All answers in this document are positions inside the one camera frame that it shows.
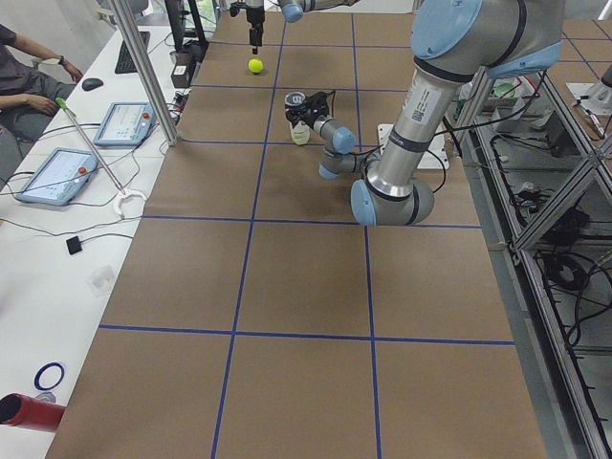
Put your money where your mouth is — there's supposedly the aluminium frame post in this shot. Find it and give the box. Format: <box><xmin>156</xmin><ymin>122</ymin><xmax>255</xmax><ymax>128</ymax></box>
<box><xmin>110</xmin><ymin>0</ymin><xmax>179</xmax><ymax>146</ymax></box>

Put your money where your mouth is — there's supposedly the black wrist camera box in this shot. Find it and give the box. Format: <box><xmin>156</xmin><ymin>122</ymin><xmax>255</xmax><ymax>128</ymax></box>
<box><xmin>305</xmin><ymin>91</ymin><xmax>333</xmax><ymax>119</ymax></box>

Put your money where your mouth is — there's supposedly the small black square device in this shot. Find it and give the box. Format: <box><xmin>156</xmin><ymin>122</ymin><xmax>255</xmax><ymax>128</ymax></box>
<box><xmin>66</xmin><ymin>235</ymin><xmax>82</xmax><ymax>255</ymax></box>

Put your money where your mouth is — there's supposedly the red cylinder tube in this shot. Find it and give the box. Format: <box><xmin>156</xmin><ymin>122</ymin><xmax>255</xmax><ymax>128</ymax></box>
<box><xmin>1</xmin><ymin>393</ymin><xmax>65</xmax><ymax>432</ymax></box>

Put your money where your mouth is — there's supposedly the blue tape roll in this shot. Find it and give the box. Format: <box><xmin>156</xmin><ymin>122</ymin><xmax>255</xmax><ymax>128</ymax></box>
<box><xmin>33</xmin><ymin>361</ymin><xmax>66</xmax><ymax>392</ymax></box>

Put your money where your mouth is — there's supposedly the blue teach pendant near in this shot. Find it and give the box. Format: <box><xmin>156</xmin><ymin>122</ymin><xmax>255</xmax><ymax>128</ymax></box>
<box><xmin>15</xmin><ymin>147</ymin><xmax>98</xmax><ymax>207</ymax></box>

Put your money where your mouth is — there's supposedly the blue teach pendant far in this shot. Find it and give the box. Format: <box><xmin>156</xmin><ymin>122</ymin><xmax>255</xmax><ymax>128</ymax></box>
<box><xmin>94</xmin><ymin>102</ymin><xmax>156</xmax><ymax>148</ymax></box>

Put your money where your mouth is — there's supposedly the black computer mouse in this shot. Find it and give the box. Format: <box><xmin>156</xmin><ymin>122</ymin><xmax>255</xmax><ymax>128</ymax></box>
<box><xmin>81</xmin><ymin>77</ymin><xmax>104</xmax><ymax>92</ymax></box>

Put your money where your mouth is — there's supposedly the white blue tennis ball can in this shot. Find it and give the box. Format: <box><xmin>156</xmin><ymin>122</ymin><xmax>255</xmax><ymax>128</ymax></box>
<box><xmin>284</xmin><ymin>91</ymin><xmax>310</xmax><ymax>145</ymax></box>

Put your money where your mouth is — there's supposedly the blue teach pendant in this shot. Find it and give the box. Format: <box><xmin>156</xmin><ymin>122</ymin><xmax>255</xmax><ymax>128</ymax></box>
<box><xmin>15</xmin><ymin>147</ymin><xmax>98</xmax><ymax>207</ymax></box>
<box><xmin>94</xmin><ymin>102</ymin><xmax>156</xmax><ymax>148</ymax></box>

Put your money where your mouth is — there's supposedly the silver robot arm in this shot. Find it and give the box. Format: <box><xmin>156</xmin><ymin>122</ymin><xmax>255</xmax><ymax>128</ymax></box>
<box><xmin>351</xmin><ymin>0</ymin><xmax>565</xmax><ymax>226</ymax></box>
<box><xmin>219</xmin><ymin>0</ymin><xmax>356</xmax><ymax>55</ymax></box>

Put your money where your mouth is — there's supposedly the grabber stick green handle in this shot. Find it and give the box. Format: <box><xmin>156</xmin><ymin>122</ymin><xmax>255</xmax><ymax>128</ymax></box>
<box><xmin>55</xmin><ymin>98</ymin><xmax>146</xmax><ymax>219</ymax></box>

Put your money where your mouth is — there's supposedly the black keyboard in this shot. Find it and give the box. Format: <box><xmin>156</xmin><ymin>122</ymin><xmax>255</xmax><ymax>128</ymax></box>
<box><xmin>114</xmin><ymin>30</ymin><xmax>151</xmax><ymax>75</ymax></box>

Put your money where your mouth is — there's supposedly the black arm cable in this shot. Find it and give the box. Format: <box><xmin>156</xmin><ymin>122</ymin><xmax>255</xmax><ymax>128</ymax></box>
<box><xmin>315</xmin><ymin>88</ymin><xmax>527</xmax><ymax>194</ymax></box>

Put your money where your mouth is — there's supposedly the yellow Wilson tennis ball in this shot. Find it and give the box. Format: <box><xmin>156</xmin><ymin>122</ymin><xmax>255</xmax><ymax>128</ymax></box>
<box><xmin>248</xmin><ymin>57</ymin><xmax>264</xmax><ymax>75</ymax></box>

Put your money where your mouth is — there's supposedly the person in grey shirt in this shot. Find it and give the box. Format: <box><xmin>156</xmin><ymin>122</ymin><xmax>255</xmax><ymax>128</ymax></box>
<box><xmin>1</xmin><ymin>26</ymin><xmax>83</xmax><ymax>142</ymax></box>

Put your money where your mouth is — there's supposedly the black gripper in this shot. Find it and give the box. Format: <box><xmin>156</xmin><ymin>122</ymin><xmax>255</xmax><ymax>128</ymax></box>
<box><xmin>229</xmin><ymin>0</ymin><xmax>265</xmax><ymax>54</ymax></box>
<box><xmin>285</xmin><ymin>104</ymin><xmax>315</xmax><ymax>126</ymax></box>

